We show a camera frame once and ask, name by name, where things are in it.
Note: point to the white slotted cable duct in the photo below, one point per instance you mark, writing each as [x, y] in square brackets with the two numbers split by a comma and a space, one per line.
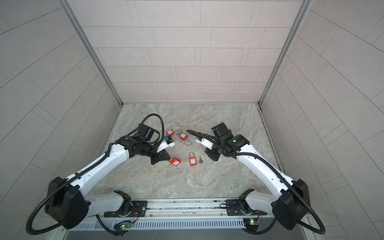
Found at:
[166, 224]

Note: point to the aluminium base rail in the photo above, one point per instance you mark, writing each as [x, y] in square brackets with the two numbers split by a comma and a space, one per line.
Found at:
[156, 208]

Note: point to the red padlock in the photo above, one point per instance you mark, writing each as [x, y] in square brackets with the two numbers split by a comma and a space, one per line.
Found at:
[183, 136]
[192, 159]
[175, 161]
[170, 133]

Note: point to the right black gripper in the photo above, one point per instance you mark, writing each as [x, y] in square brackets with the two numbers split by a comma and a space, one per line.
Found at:
[209, 152]

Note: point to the right green circuit board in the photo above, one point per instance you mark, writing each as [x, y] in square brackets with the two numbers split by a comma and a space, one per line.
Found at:
[251, 225]

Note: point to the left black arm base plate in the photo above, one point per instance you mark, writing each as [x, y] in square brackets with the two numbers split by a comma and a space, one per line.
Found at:
[136, 209]

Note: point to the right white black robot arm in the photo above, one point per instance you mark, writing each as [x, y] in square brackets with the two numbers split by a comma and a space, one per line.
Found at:
[290, 203]

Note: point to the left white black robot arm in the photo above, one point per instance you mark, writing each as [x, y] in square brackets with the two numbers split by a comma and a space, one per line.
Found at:
[66, 201]

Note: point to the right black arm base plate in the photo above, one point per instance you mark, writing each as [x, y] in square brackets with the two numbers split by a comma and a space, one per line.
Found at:
[236, 208]

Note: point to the green circuit board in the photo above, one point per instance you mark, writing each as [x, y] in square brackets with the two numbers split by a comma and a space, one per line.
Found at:
[251, 225]
[123, 226]

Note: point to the left green circuit board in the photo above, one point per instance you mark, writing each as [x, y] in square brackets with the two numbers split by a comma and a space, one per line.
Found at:
[123, 226]

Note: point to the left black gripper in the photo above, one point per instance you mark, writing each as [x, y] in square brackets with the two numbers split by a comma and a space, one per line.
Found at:
[161, 156]

